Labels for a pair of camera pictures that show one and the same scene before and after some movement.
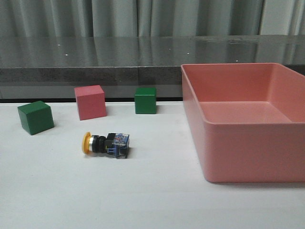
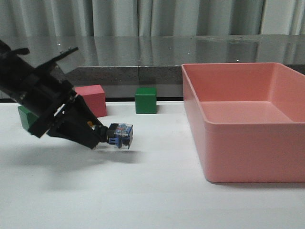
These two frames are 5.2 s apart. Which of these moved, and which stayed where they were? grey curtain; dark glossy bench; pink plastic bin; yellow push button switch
Moved: yellow push button switch
Stayed: pink plastic bin; dark glossy bench; grey curtain
